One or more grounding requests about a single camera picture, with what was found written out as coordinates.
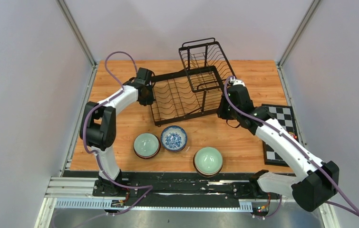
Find black wire dish rack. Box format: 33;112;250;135
151;38;235;126

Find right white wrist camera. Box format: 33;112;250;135
229;78;246;87

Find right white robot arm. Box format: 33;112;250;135
217;84;340;212

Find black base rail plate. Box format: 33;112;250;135
86;171;281;209

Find celadon bowl brown rim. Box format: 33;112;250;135
193;147;223;177

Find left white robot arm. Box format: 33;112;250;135
79;67;155;196

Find black white checkerboard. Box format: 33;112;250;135
261;104;300;166

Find celadon bowl black rim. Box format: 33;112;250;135
133;133;161;159

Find blue floral bowl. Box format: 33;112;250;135
160;125;188;152

